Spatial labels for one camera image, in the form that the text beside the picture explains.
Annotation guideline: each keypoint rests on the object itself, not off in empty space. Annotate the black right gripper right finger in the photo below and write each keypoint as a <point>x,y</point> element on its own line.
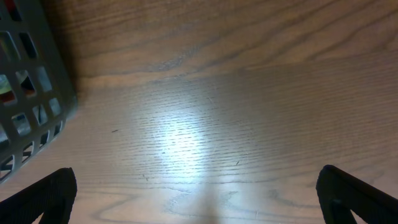
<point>342,195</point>

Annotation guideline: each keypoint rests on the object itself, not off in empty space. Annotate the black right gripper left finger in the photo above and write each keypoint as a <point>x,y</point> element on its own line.
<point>51,199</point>

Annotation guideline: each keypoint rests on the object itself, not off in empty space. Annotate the grey plastic basket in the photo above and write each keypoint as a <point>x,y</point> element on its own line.
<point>37,95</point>

